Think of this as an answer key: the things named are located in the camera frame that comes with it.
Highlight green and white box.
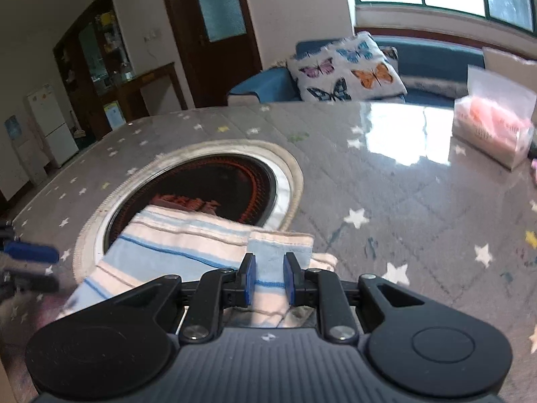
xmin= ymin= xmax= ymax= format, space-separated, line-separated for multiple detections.
xmin=103 ymin=101 xmax=127 ymax=131

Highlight butterfly print pillow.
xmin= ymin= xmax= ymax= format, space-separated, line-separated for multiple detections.
xmin=286 ymin=31 xmax=407 ymax=103

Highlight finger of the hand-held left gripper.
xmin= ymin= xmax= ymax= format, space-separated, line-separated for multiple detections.
xmin=0 ymin=223 xmax=60 ymax=264
xmin=0 ymin=271 xmax=60 ymax=297

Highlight white refrigerator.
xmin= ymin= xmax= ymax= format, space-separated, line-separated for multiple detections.
xmin=27 ymin=84 xmax=80 ymax=169

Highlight water dispenser with blue bottle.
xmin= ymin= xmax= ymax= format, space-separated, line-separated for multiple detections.
xmin=4 ymin=115 xmax=49 ymax=185

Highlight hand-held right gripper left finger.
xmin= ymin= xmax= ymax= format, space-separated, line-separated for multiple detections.
xmin=113 ymin=253 xmax=257 ymax=342

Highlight blue striped pants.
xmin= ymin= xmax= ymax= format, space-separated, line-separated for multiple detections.
xmin=59 ymin=205 xmax=338 ymax=330

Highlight beige cushion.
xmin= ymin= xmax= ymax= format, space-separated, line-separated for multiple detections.
xmin=482 ymin=46 xmax=537 ymax=122

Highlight plastic pack of pink tissues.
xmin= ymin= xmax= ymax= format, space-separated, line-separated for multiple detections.
xmin=452 ymin=65 xmax=537 ymax=171

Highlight wooden door with glass pane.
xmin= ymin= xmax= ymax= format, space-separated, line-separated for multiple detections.
xmin=157 ymin=0 xmax=263 ymax=107

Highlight dark wooden side table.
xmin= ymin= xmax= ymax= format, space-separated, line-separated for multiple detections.
xmin=107 ymin=62 xmax=188 ymax=129

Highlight grey star tablecloth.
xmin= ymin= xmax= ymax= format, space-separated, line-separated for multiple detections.
xmin=10 ymin=100 xmax=537 ymax=403

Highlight dark wooden cabinet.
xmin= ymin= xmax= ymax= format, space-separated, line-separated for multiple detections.
xmin=53 ymin=0 xmax=135 ymax=139

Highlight blue sofa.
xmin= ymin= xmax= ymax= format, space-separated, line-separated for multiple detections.
xmin=227 ymin=36 xmax=487 ymax=107

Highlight broom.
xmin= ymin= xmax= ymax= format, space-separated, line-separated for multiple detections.
xmin=69 ymin=111 xmax=87 ymax=139

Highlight round table heater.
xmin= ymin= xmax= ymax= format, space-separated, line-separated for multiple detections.
xmin=73 ymin=139 xmax=305 ymax=286

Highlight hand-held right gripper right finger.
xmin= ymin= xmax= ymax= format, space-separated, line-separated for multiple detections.
xmin=283 ymin=253 xmax=438 ymax=343

